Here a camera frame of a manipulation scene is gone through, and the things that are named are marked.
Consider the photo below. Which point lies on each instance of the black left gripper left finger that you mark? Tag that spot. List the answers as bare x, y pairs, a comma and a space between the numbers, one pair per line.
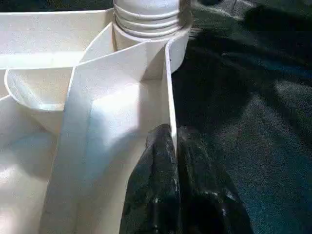
153, 190

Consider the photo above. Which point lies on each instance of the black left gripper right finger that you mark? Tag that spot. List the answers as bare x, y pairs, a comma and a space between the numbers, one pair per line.
209, 200

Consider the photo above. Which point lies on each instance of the white plastic table top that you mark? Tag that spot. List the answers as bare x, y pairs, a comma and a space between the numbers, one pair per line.
73, 73

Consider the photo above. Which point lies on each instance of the white plastic table leg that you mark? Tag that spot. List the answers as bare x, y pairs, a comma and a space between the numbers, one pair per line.
146, 7

